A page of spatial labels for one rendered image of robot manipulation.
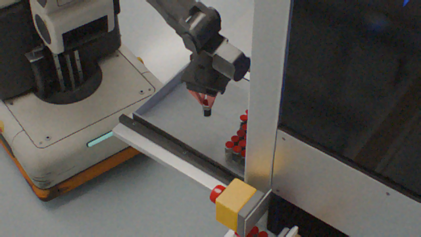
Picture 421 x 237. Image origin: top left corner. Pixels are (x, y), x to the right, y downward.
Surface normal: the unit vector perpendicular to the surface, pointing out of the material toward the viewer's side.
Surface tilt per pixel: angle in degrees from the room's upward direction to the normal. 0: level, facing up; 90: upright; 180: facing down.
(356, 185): 90
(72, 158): 90
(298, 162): 90
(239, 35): 0
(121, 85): 0
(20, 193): 0
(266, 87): 90
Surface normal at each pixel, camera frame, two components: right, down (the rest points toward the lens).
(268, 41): -0.59, 0.59
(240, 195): 0.00, -0.68
